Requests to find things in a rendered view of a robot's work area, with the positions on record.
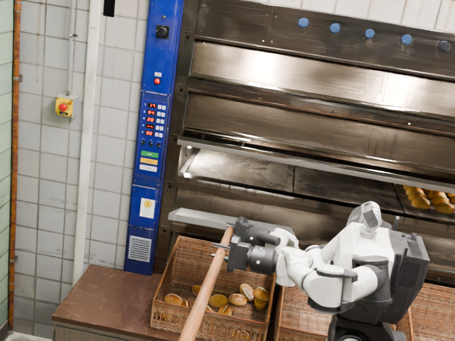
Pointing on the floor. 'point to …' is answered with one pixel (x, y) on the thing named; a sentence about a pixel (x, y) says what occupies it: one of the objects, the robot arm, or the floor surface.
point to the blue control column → (156, 45)
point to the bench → (115, 308)
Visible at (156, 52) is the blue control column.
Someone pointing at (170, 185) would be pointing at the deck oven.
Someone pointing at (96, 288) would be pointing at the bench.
